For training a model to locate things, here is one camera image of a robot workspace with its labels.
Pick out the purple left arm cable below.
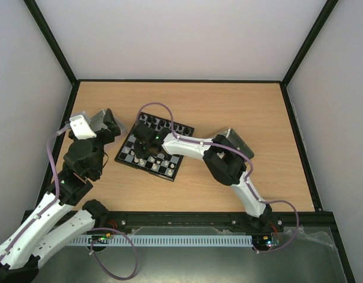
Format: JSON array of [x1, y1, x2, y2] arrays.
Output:
[[0, 125, 139, 281]]

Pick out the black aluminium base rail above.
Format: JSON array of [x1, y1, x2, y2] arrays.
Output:
[[51, 209, 335, 233]]

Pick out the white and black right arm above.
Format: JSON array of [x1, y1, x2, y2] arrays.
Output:
[[133, 130, 272, 231]]

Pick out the silver textured metal tray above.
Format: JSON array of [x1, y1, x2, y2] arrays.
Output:
[[90, 108, 127, 139]]

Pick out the black chess pieces row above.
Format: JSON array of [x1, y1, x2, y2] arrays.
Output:
[[141, 114, 191, 135]]

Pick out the right circuit board with LED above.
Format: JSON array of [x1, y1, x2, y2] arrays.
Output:
[[254, 234, 280, 250]]

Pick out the light blue slotted cable duct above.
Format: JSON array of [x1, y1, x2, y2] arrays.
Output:
[[69, 235, 253, 248]]

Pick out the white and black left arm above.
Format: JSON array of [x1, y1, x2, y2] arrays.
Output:
[[0, 108, 122, 282]]

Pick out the gold rimmed metal tin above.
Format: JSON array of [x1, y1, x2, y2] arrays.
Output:
[[216, 128, 255, 159]]

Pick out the left circuit board with LED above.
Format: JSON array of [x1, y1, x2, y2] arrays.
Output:
[[89, 233, 114, 244]]

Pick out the circuit board with led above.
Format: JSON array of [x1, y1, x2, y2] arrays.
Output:
[[89, 233, 114, 244], [254, 234, 280, 250]]

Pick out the black cage frame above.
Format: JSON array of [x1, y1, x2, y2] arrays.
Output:
[[0, 0, 357, 283]]

